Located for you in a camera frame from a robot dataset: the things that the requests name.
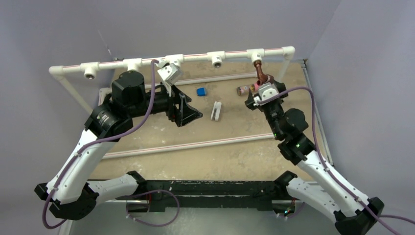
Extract white staple box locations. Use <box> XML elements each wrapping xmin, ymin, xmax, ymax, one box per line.
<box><xmin>210</xmin><ymin>101</ymin><xmax>222</xmax><ymax>121</ymax></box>

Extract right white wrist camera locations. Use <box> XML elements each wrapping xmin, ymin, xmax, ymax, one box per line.
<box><xmin>253</xmin><ymin>83</ymin><xmax>279</xmax><ymax>106</ymax></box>

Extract pink capped clip jar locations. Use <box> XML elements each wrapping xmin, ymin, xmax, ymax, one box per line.
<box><xmin>236</xmin><ymin>83</ymin><xmax>259</xmax><ymax>96</ymax></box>

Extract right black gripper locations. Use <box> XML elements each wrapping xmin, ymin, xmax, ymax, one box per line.
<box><xmin>245</xmin><ymin>79</ymin><xmax>288</xmax><ymax>140</ymax></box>

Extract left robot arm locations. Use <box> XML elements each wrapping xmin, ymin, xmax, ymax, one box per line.
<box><xmin>35</xmin><ymin>71</ymin><xmax>202</xmax><ymax>220</ymax></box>

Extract brown faucet with blue cap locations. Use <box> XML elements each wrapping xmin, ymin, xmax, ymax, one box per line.
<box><xmin>253</xmin><ymin>60</ymin><xmax>274</xmax><ymax>86</ymax></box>

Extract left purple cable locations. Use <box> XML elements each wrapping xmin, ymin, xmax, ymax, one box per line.
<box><xmin>42</xmin><ymin>59</ymin><xmax>160</xmax><ymax>230</ymax></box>

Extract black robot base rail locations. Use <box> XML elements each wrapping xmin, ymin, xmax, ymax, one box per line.
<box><xmin>126</xmin><ymin>179</ymin><xmax>302</xmax><ymax>213</ymax></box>

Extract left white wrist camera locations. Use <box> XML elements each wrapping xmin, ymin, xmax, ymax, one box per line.
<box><xmin>156</xmin><ymin>59</ymin><xmax>183</xmax><ymax>97</ymax></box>

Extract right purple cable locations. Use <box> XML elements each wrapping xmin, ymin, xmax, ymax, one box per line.
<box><xmin>257</xmin><ymin>86</ymin><xmax>415</xmax><ymax>235</ymax></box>

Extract white PVC pipe frame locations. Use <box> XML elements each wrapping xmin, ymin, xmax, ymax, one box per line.
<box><xmin>48</xmin><ymin>46</ymin><xmax>296</xmax><ymax>160</ymax></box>

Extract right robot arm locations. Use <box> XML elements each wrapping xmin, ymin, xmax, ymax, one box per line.
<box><xmin>245</xmin><ymin>82</ymin><xmax>384</xmax><ymax>235</ymax></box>

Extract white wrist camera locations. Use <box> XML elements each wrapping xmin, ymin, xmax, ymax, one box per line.
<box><xmin>253</xmin><ymin>83</ymin><xmax>279</xmax><ymax>106</ymax></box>
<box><xmin>156</xmin><ymin>59</ymin><xmax>183</xmax><ymax>97</ymax></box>

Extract blue paperclip box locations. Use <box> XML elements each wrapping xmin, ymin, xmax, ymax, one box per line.
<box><xmin>196</xmin><ymin>87</ymin><xmax>207</xmax><ymax>96</ymax></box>

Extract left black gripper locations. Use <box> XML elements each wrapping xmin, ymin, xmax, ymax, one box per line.
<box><xmin>127</xmin><ymin>80</ymin><xmax>202</xmax><ymax>126</ymax></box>

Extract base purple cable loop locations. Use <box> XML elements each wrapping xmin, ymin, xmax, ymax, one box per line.
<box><xmin>125</xmin><ymin>186</ymin><xmax>181</xmax><ymax>227</ymax></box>

